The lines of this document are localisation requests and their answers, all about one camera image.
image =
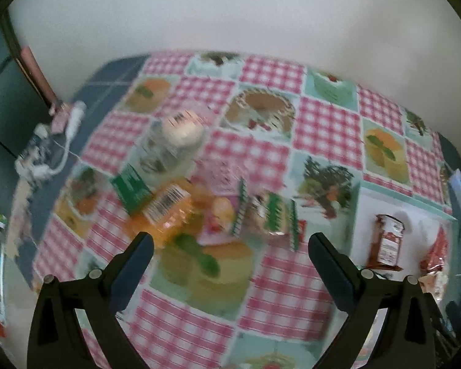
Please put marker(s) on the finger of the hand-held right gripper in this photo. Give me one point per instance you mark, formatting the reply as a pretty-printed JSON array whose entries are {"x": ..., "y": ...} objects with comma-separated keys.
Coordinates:
[{"x": 443, "y": 324}]

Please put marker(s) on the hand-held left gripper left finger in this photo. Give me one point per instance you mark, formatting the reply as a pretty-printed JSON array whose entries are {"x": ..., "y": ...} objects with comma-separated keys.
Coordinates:
[{"x": 132, "y": 273}]

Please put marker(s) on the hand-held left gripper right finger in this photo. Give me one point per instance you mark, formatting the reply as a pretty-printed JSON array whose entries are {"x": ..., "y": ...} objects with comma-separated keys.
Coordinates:
[{"x": 332, "y": 273}]

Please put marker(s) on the shiny red snack packet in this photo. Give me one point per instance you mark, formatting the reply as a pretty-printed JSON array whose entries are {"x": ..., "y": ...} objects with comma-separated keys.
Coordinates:
[{"x": 438, "y": 253}]

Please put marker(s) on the orange yellow snack packet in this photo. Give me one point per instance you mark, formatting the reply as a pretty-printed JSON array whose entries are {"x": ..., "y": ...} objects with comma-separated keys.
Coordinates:
[{"x": 165, "y": 207}]

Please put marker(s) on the green edged clear biscuit packet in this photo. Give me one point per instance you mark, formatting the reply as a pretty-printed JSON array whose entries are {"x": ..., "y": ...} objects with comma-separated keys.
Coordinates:
[{"x": 271, "y": 215}]

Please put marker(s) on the dark green snack packet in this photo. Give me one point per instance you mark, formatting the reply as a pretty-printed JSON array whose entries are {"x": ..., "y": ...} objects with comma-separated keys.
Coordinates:
[{"x": 132, "y": 188}]

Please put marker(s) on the light green tray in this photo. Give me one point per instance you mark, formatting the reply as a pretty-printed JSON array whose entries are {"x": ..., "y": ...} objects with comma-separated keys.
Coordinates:
[{"x": 415, "y": 219}]

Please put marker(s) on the pink fruit print snack packet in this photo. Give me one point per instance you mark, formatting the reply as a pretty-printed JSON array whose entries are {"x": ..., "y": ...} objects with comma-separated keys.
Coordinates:
[{"x": 219, "y": 207}]

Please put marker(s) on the clear round steamed cake packet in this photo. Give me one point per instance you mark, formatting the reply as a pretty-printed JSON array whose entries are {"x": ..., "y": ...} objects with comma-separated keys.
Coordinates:
[{"x": 176, "y": 134}]

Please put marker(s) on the beige printed paper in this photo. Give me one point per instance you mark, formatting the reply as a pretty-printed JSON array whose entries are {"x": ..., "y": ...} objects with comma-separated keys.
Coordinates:
[{"x": 19, "y": 215}]

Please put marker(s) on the pink checked printed tablecloth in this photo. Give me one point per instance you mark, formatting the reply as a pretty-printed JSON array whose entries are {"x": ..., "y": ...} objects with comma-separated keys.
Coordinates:
[{"x": 322, "y": 130}]

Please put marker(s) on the dark patterned pouch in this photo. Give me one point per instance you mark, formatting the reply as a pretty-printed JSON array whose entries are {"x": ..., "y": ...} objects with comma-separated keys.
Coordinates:
[{"x": 36, "y": 150}]

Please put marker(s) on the small pink sachet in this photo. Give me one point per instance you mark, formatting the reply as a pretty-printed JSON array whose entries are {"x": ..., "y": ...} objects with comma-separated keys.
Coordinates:
[{"x": 59, "y": 121}]

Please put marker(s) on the dark cabinet door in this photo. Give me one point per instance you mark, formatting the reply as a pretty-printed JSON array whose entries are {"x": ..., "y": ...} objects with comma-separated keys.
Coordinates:
[{"x": 4, "y": 103}]

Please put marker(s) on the pink brown board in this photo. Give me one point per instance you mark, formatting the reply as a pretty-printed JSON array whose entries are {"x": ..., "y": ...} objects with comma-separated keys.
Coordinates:
[{"x": 34, "y": 69}]

